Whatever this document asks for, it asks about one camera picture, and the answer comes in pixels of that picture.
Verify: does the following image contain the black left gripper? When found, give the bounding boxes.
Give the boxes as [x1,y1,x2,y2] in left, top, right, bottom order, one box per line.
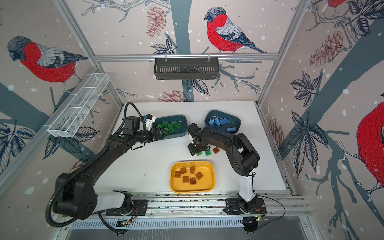
[134,126,170,143]

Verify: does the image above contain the green two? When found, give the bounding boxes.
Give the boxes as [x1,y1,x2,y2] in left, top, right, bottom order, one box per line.
[168,124,175,133]

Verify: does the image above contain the long green lego brick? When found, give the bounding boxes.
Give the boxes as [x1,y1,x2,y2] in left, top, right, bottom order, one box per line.
[172,121,182,129]

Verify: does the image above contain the blue slope lego brick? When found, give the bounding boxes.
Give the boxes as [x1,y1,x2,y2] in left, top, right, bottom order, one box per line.
[209,119,217,128]

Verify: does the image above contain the blue lego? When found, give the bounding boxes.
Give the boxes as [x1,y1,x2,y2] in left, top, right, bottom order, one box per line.
[219,118,228,126]

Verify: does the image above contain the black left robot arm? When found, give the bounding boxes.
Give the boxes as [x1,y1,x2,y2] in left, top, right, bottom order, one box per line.
[45,114,170,228]

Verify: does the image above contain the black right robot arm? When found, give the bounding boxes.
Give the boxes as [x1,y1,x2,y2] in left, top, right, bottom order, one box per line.
[187,123,267,215]

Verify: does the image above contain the left dark teal bin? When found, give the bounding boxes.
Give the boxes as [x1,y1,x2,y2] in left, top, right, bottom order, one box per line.
[153,115,187,140]

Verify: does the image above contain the dark teal bin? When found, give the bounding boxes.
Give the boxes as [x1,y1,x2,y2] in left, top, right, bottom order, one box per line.
[204,110,241,135]
[153,115,187,140]

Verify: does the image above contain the right dark teal bin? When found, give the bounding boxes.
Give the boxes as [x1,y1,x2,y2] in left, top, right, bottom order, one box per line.
[204,110,241,135]

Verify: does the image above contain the yellow plastic tray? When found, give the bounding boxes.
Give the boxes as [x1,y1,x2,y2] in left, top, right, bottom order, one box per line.
[170,161,216,194]

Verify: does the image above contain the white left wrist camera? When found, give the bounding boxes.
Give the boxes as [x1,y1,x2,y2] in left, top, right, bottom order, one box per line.
[144,114,156,131]

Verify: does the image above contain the black hanging wire basket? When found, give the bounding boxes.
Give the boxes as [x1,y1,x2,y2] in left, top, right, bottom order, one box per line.
[154,57,220,80]

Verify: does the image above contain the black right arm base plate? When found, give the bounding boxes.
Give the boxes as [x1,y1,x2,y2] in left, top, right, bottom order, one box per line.
[223,196,267,215]

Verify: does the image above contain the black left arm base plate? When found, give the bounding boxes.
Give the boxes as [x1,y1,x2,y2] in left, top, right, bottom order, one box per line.
[105,200,148,217]

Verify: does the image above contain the white wire mesh shelf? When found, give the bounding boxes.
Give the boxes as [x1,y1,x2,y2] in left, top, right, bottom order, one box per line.
[48,73,110,138]

